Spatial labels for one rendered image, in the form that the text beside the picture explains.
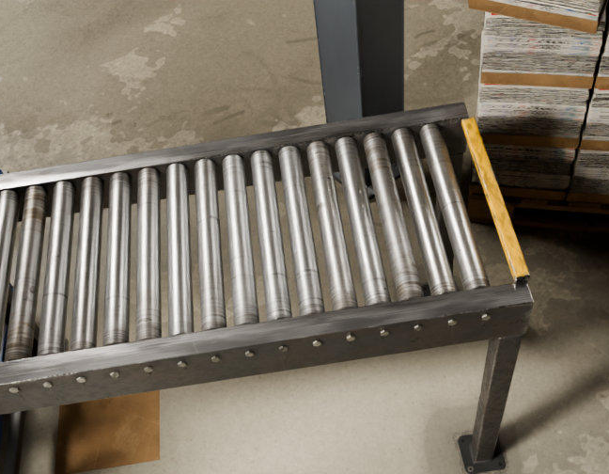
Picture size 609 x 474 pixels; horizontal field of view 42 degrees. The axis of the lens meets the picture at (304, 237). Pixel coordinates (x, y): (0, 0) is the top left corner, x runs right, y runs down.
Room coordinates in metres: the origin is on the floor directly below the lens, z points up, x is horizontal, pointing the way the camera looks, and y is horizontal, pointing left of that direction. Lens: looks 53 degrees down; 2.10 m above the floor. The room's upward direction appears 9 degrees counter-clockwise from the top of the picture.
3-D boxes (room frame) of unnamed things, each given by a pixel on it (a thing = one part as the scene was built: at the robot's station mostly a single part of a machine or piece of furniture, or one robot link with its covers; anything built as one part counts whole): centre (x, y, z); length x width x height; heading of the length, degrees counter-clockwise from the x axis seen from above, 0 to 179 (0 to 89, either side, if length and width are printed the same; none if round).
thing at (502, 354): (0.76, -0.38, 0.34); 0.06 x 0.06 x 0.68; 89
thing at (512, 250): (1.00, -0.40, 0.81); 0.43 x 0.03 x 0.02; 179
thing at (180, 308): (1.02, 0.27, 0.77); 0.47 x 0.05 x 0.05; 179
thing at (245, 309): (1.02, 0.14, 0.77); 0.47 x 0.05 x 0.05; 179
